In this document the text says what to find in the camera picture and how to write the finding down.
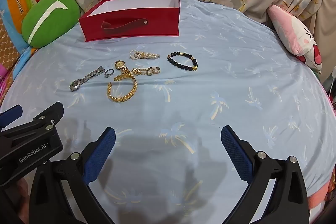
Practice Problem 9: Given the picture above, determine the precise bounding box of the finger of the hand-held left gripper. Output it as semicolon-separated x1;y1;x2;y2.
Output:
0;105;23;125
0;102;65;141

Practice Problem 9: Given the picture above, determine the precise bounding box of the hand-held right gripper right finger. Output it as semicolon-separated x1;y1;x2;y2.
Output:
221;126;309;224

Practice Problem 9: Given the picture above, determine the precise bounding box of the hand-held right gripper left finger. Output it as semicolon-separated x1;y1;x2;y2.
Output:
28;127;116;224

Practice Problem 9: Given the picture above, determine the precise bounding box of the silver wristwatch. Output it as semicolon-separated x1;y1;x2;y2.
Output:
70;66;105;92

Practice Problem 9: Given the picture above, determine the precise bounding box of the gold chain bangle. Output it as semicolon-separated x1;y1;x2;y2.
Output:
106;73;138;103

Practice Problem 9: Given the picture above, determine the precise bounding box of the gold wristwatch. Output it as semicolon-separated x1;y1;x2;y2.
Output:
114;60;132;81

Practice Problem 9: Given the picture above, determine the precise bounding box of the red cardboard box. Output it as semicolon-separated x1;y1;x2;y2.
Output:
79;0;181;42

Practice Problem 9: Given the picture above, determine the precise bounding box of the light blue palm-print sheet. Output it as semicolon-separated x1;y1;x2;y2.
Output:
0;0;336;224

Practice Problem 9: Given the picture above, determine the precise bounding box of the salmon pink cloth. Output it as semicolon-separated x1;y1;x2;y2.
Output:
307;181;332;211

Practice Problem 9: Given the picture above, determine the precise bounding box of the green plush pillow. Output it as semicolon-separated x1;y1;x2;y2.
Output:
21;0;80;49

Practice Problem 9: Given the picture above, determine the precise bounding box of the colourful cartoon print cloth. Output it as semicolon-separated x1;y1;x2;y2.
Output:
0;0;50;77

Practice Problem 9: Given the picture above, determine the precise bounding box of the pink cartoon plush pillow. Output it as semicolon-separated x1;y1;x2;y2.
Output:
267;4;323;74

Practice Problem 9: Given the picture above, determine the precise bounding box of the black bead bracelet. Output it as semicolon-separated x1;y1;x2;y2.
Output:
167;51;198;72

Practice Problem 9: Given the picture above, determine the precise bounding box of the pearl bracelet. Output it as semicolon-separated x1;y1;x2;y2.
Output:
129;49;153;60

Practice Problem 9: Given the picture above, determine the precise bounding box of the white cable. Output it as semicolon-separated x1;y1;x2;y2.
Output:
327;74;336;109

